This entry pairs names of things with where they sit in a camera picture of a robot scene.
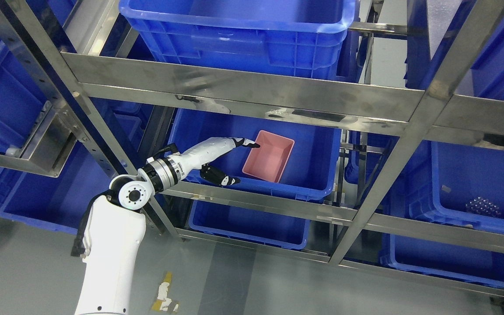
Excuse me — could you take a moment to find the stainless steel shelf rack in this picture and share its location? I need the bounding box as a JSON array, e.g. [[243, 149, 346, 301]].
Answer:
[[0, 0, 504, 306]]

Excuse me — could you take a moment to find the blue shelf bin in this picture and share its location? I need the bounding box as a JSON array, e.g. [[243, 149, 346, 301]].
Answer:
[[403, 141, 504, 235], [168, 109, 341, 202], [379, 234, 504, 289], [0, 41, 110, 235], [119, 0, 359, 80], [188, 201, 311, 250]]

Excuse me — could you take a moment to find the blue shelf bin bottom right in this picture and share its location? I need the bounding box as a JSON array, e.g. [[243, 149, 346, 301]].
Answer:
[[379, 234, 504, 289]]

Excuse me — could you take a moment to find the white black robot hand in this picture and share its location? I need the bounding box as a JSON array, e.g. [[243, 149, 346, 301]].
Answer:
[[169, 137, 261, 187]]

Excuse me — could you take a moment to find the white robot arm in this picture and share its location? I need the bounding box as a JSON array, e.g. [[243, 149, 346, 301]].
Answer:
[[71, 154, 186, 315]]

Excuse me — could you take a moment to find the blue shelf bin top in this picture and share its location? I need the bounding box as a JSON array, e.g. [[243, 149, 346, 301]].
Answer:
[[119, 0, 359, 80]]

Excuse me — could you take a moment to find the blue shelf bin bottom centre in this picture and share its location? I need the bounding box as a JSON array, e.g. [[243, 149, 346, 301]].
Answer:
[[188, 201, 311, 250]]

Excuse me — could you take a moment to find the blue shelf bin left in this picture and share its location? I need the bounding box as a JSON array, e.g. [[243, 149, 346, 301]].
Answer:
[[0, 41, 110, 235]]

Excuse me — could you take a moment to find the pink plastic storage box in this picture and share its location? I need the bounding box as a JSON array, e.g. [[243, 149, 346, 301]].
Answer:
[[242, 130, 295, 183]]

